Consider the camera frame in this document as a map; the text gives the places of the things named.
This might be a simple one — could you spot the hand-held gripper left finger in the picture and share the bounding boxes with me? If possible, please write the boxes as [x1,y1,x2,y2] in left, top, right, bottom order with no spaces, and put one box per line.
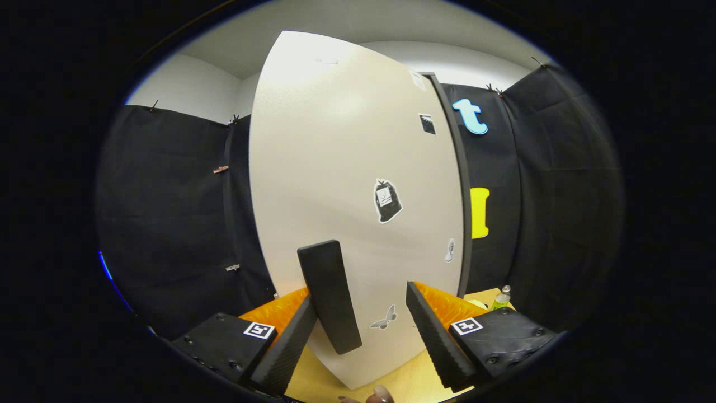
[171,287,318,397]

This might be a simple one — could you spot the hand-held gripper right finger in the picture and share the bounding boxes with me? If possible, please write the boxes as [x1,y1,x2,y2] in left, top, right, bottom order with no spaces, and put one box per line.
[406,281,560,392]

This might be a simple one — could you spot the black door handle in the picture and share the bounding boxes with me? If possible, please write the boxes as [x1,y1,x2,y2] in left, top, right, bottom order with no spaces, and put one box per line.
[297,240,363,355]

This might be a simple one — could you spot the grey shoe cabinet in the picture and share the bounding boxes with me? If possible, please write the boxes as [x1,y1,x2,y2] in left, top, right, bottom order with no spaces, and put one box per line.
[422,72,473,298]

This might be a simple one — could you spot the green plastic bottle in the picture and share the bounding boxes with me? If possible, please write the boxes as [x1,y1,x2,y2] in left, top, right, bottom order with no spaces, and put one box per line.
[491,284,512,312]

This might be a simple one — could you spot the black backdrop cloth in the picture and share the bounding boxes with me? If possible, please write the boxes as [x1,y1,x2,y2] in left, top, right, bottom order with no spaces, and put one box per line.
[95,62,624,339]

